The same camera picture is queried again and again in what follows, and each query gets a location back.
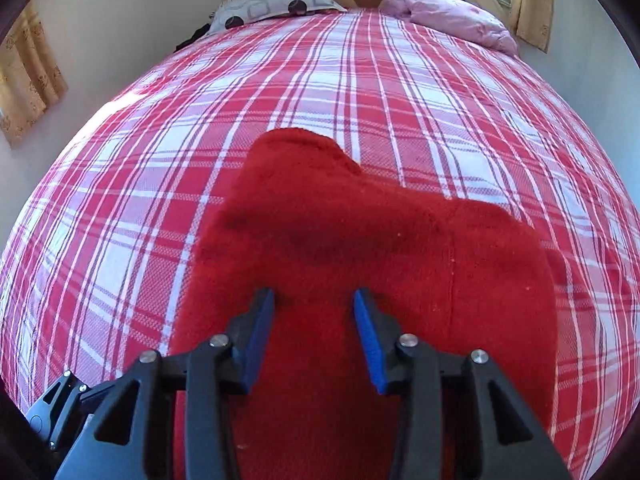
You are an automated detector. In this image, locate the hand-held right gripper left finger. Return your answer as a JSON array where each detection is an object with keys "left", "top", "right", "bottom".
[{"left": 52, "top": 287, "right": 276, "bottom": 480}]

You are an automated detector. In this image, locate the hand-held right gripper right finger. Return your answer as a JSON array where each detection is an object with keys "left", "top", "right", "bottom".
[{"left": 352, "top": 287, "right": 571, "bottom": 480}]

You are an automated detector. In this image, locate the red knit sweater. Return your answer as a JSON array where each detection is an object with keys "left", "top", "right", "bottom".
[{"left": 167, "top": 128, "right": 560, "bottom": 480}]

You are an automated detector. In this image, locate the red plaid bed sheet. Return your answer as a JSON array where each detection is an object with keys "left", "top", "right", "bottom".
[{"left": 0, "top": 7, "right": 640, "bottom": 480}]

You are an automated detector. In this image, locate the dark cloth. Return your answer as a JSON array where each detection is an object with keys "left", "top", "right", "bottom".
[{"left": 174, "top": 24, "right": 213, "bottom": 53}]

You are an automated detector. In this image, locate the yellow curtain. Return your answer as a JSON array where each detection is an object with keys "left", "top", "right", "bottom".
[
  {"left": 515, "top": 0, "right": 556, "bottom": 53},
  {"left": 0, "top": 0, "right": 69, "bottom": 148}
]

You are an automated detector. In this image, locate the pink pillow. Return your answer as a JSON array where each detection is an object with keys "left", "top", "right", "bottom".
[{"left": 378, "top": 0, "right": 520, "bottom": 56}]

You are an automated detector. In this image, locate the grey patterned pillow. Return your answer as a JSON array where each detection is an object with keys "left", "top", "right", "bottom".
[{"left": 207, "top": 0, "right": 346, "bottom": 35}]

